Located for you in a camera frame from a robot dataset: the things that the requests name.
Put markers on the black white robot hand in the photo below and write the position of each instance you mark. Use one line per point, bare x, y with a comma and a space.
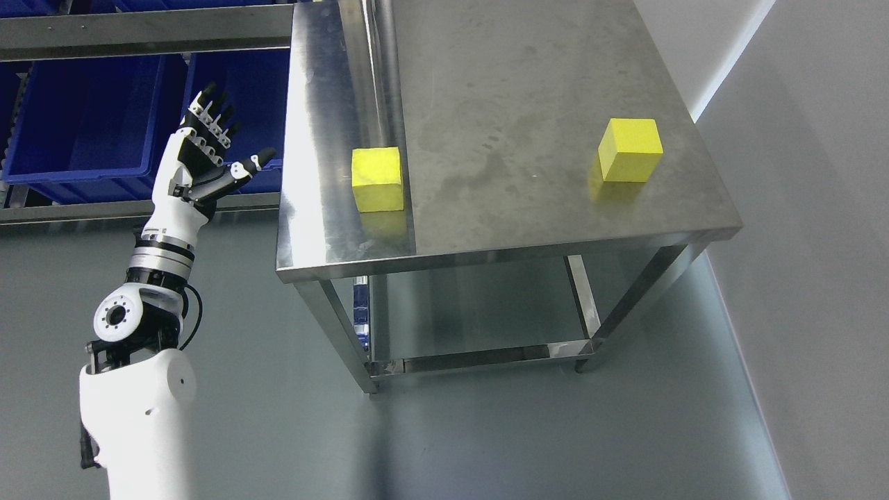
194, 174

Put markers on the yellow foam block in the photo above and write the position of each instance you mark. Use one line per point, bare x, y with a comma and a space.
377, 179
630, 150

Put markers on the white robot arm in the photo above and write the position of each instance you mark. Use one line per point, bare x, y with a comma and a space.
137, 389

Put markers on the blue bin lower middle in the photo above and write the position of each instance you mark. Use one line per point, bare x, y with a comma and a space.
255, 84

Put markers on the blue bin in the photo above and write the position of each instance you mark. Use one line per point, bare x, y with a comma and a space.
255, 84
94, 130
13, 76

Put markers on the metal shelf rack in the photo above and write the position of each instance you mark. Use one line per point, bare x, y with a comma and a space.
157, 32

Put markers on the blue bin lower left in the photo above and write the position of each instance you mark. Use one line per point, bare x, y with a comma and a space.
94, 130

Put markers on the blue bin far left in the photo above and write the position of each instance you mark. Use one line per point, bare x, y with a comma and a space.
13, 76

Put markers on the stainless steel table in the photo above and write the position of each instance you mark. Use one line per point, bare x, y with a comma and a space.
497, 109

